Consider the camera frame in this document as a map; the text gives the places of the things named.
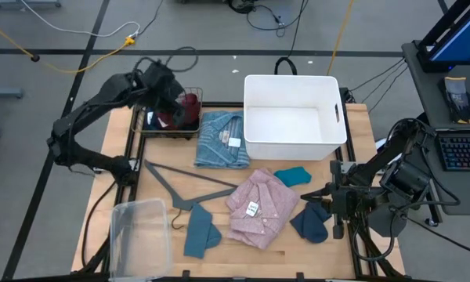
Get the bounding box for black aluminium table frame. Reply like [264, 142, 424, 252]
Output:
[78, 100, 407, 282]

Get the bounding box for black computer monitor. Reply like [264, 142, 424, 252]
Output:
[417, 0, 470, 74]

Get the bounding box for grey metal floor foot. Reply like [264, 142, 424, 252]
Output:
[0, 86, 24, 99]

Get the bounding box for blue towel cloth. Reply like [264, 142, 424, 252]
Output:
[183, 202, 222, 260]

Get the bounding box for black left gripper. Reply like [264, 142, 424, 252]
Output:
[140, 61, 187, 127]

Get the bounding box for pink shirt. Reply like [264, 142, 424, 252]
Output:
[225, 168, 301, 251]

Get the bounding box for yellow floor cable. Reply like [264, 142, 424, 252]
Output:
[0, 15, 136, 74]
[327, 0, 356, 76]

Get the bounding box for black backlit keyboard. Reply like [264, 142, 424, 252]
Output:
[438, 135, 470, 172]

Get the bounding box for black looped cable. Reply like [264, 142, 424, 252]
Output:
[273, 56, 298, 76]

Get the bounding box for black floor cable bundle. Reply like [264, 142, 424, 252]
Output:
[226, 0, 310, 38]

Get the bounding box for blue striped folded shirt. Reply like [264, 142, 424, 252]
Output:
[193, 110, 251, 170]

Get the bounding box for brass wire basket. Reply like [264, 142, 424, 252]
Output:
[131, 86, 204, 139]

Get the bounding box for grey computer desk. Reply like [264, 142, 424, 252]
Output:
[401, 38, 470, 216]

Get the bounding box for white floor cable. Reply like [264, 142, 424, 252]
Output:
[19, 0, 141, 38]

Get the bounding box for black power cable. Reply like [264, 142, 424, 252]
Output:
[80, 179, 118, 269]

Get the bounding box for small navy cloth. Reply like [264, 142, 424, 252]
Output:
[289, 201, 333, 244]

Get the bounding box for dark blue sweater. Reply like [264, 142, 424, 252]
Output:
[143, 107, 201, 132]

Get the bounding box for dark grey clothes hanger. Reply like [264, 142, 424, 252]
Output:
[143, 159, 240, 230]

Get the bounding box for clear plastic bin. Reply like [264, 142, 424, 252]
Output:
[108, 197, 172, 281]

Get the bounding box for small teal cloth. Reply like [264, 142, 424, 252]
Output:
[273, 166, 313, 188]

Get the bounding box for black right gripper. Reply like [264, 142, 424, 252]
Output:
[300, 160, 375, 240]

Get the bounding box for grey work gloves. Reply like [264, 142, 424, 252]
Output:
[438, 76, 470, 125]

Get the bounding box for white paper sheet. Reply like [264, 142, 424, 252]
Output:
[375, 136, 392, 154]

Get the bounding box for white plastic storage basket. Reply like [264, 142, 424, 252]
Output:
[243, 74, 349, 161]

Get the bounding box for maroon cloth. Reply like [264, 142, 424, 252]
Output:
[156, 92, 202, 131]

